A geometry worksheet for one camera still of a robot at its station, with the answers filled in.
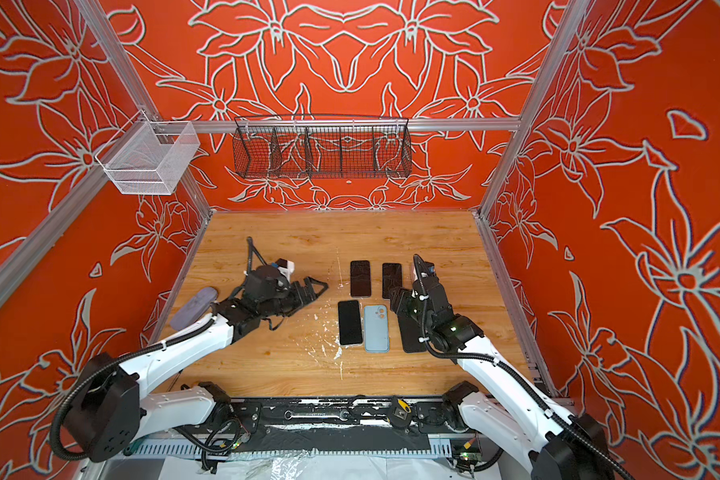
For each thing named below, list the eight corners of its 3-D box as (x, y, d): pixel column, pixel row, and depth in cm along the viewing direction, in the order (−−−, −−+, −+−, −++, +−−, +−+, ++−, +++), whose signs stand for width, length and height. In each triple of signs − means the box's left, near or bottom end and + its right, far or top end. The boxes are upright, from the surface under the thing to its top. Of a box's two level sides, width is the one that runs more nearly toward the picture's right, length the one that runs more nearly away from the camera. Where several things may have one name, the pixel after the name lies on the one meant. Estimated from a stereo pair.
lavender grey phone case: (171, 329, 90) (165, 324, 87) (208, 289, 99) (204, 283, 96) (184, 336, 88) (178, 331, 86) (220, 295, 97) (216, 289, 95)
